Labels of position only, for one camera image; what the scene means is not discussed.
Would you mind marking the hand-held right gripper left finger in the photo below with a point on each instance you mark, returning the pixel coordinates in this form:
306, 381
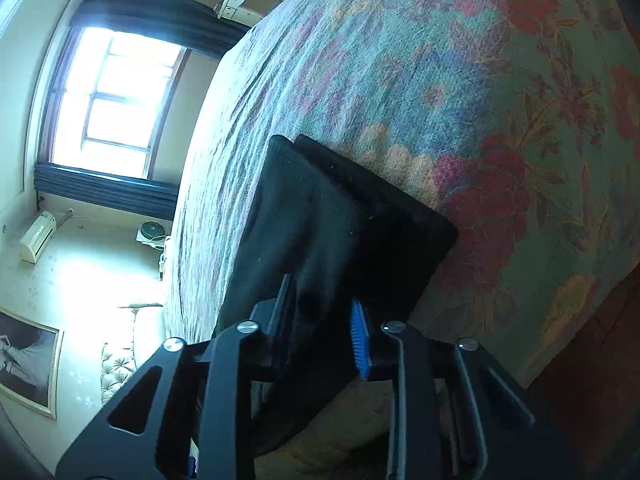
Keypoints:
281, 321

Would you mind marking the white fan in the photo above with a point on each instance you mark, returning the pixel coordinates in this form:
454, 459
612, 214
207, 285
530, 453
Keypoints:
150, 234

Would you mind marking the white air conditioner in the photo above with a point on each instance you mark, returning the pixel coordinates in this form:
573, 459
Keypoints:
36, 239

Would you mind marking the cream tufted headboard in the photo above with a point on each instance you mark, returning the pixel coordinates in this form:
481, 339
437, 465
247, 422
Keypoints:
125, 355

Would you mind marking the black pants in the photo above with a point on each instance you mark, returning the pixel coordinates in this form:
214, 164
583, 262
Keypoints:
325, 220

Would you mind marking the floral blanket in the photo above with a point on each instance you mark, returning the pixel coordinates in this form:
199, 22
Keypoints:
400, 85

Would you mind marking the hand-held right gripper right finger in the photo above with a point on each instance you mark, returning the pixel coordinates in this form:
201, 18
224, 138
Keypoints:
360, 345

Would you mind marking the framed wall picture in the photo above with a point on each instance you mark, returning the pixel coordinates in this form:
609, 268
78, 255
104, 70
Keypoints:
27, 360

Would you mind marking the bright window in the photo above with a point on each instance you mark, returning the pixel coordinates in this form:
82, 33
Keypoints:
115, 105

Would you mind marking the dark blue curtain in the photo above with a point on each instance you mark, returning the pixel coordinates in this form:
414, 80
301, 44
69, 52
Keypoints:
150, 15
105, 187

